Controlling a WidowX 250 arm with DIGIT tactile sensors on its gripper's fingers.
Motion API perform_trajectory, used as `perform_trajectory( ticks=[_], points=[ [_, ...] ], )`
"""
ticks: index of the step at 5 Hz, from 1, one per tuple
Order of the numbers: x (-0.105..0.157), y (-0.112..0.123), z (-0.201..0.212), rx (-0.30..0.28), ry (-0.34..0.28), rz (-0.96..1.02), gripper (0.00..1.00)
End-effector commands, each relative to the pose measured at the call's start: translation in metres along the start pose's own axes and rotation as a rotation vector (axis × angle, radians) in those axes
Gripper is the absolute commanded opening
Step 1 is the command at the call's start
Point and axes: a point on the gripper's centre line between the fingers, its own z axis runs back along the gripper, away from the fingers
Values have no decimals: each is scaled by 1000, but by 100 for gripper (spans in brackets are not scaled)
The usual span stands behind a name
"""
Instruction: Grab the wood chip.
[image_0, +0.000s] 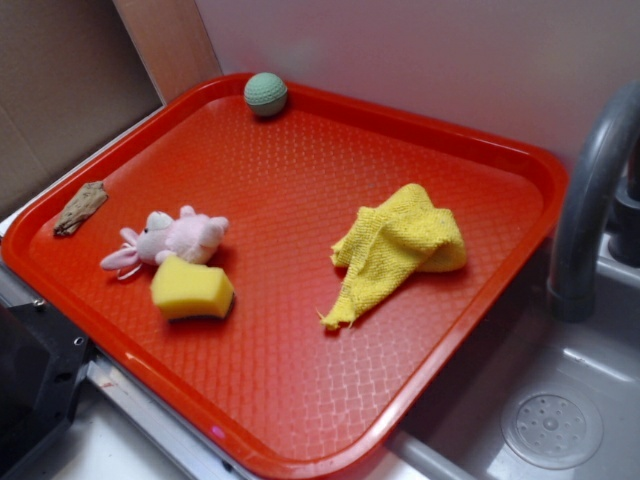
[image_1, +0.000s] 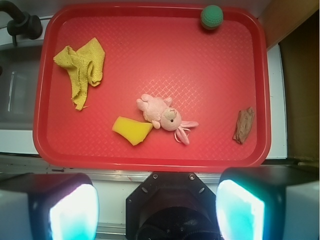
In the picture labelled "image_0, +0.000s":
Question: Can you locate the brown wood chip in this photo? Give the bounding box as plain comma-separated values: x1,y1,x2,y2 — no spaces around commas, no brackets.
53,181,109,237

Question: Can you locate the red plastic tray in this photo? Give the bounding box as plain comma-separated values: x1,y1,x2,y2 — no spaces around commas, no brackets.
2,74,567,479

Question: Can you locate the yellow knitted cloth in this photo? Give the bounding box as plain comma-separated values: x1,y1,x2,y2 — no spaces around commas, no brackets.
320,184,467,330

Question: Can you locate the pink plush bunny toy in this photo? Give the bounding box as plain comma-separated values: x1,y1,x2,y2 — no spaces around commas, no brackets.
100,206,230,279

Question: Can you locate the yellow sponge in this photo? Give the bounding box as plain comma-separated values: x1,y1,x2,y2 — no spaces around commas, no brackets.
150,256,235,321

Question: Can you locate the green dimpled ball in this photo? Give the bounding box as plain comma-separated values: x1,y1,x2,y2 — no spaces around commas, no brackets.
244,72,288,117

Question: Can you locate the wooden board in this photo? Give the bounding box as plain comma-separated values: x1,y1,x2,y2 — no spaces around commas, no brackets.
114,0,222,104

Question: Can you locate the grey toy faucet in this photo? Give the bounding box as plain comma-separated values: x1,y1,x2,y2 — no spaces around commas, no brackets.
547,80,639,323

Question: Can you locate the grey toy sink basin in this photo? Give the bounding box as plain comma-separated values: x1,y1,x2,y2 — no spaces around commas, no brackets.
387,248,639,479

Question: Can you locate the round sink drain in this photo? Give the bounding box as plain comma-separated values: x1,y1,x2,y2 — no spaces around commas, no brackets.
500,383,604,470

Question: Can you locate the dark faucet knob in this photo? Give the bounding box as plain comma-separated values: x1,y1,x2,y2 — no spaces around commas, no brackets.
608,144,639,268

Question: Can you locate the black metal bracket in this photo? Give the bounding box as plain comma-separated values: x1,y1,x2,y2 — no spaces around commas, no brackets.
1,304,92,479

